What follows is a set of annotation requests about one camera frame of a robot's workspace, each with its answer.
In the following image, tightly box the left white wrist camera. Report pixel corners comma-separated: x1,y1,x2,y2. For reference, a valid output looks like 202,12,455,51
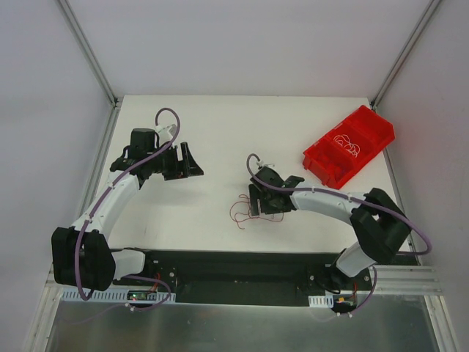
155,124,177,142

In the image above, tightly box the white cable duct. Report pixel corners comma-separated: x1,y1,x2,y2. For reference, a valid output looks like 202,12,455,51
60,287,177,305
308,292,334,309

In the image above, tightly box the red plastic bin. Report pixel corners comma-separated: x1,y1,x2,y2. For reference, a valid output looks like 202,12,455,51
303,105,395,189

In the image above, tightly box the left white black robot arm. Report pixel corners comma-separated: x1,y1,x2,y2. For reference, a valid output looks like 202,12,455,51
51,125,204,291

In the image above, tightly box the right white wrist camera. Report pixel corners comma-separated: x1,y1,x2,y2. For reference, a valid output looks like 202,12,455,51
256,160,276,169

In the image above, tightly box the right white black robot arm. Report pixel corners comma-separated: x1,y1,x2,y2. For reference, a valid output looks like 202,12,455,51
249,166,411,293

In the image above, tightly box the aluminium frame post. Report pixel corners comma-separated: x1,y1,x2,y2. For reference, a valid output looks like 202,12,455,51
369,0,444,111
55,0,119,106

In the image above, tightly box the right white cable duct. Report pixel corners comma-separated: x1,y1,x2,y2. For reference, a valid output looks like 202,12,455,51
308,292,334,309

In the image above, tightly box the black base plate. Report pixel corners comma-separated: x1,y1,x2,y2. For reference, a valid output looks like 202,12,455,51
114,250,372,307

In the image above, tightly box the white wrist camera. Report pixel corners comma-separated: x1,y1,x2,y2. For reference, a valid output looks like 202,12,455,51
155,124,177,142
256,160,276,169

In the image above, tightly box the left white cable duct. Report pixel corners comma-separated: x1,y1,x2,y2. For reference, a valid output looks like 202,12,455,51
60,287,177,305

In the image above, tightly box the right aluminium frame post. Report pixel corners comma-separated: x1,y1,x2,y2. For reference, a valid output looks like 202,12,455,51
369,0,444,111

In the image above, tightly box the thin red wire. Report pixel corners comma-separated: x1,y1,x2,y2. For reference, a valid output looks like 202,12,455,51
229,194,285,230

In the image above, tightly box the left aluminium frame post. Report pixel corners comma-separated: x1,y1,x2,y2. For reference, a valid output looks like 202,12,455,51
55,0,119,106

